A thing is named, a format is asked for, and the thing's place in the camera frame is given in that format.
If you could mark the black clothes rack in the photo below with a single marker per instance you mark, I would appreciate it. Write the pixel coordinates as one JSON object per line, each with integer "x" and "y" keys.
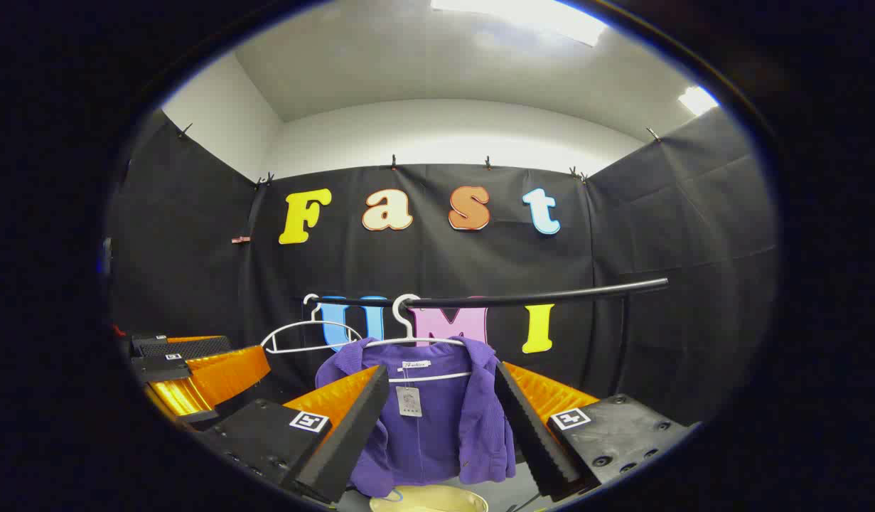
{"x": 551, "y": 296}

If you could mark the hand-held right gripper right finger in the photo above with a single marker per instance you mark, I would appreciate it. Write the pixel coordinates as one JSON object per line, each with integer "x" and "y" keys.
{"x": 533, "y": 434}

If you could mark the purple knit jacket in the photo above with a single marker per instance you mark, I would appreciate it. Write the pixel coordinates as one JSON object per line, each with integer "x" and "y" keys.
{"x": 437, "y": 427}

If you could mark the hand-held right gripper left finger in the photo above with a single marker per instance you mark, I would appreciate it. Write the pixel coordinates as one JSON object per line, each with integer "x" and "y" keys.
{"x": 355, "y": 434}

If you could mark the large ceiling light panel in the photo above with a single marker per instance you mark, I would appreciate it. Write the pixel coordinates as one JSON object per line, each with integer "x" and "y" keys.
{"x": 529, "y": 14}

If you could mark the black backdrop cloth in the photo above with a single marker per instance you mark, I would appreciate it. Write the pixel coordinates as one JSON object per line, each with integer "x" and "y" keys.
{"x": 195, "y": 270}

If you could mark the cream laundry hamper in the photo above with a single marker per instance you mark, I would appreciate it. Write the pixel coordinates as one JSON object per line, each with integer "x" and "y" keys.
{"x": 430, "y": 501}

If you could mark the small ceiling light panel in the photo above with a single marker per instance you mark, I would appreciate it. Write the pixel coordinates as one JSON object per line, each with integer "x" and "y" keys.
{"x": 697, "y": 99}

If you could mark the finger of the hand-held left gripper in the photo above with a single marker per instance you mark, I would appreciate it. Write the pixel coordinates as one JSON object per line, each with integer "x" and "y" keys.
{"x": 185, "y": 347}
{"x": 224, "y": 377}

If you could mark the white plastic clothes hanger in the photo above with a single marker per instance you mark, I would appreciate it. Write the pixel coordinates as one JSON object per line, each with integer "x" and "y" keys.
{"x": 309, "y": 322}
{"x": 437, "y": 376}

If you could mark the row of black backdrop clips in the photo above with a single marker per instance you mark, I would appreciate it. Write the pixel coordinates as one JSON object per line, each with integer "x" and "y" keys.
{"x": 393, "y": 163}

